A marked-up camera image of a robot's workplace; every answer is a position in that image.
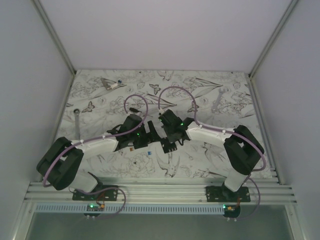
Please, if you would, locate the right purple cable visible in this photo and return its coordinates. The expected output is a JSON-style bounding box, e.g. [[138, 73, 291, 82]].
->
[[157, 86, 266, 222]]

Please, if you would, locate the white slotted cable duct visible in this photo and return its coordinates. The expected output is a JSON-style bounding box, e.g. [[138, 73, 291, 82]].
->
[[32, 204, 241, 215]]

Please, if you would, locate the right controller board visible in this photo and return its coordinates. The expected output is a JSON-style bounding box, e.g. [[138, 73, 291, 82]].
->
[[223, 204, 241, 222]]

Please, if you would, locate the silver open-end wrench right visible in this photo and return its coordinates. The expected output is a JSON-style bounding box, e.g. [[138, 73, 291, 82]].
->
[[211, 87, 225, 112]]

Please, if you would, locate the controller board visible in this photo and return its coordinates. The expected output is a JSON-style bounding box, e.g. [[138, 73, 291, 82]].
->
[[223, 204, 241, 222], [84, 203, 105, 220]]

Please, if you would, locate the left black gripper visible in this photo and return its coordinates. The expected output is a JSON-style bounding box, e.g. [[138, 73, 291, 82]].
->
[[129, 121, 162, 150]]

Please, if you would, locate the black fuse box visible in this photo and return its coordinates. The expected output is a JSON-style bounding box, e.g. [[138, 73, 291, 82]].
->
[[160, 138, 177, 154]]

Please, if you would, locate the purple cable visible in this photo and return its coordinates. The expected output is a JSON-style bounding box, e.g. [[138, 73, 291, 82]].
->
[[41, 94, 151, 221], [157, 86, 266, 222]]

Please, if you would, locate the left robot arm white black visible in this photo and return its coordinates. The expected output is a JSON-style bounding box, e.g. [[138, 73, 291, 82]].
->
[[36, 114, 161, 201]]

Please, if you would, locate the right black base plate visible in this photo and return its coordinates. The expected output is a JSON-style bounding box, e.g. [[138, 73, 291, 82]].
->
[[205, 185, 251, 203]]

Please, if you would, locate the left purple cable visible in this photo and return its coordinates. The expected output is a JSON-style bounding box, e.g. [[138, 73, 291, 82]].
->
[[41, 94, 151, 221]]

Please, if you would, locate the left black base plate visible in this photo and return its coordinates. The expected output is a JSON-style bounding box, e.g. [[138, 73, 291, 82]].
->
[[72, 185, 118, 202]]

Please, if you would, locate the silver ratchet wrench left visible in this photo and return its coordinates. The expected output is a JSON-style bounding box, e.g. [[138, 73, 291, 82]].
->
[[73, 108, 81, 140]]

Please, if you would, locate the aluminium rail frame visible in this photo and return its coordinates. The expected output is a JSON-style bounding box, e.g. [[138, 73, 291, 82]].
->
[[31, 0, 305, 240]]

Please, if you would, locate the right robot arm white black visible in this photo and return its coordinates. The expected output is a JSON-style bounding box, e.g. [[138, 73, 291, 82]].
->
[[158, 109, 266, 203]]

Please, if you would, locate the metal bracket tool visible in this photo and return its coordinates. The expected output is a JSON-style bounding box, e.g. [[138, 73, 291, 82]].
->
[[100, 78, 112, 90]]

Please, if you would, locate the left controller board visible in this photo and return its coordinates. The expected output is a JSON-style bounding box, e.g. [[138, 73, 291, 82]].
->
[[84, 203, 105, 220]]

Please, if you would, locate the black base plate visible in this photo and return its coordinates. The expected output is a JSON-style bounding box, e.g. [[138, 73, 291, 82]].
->
[[205, 185, 251, 203], [72, 185, 118, 202]]

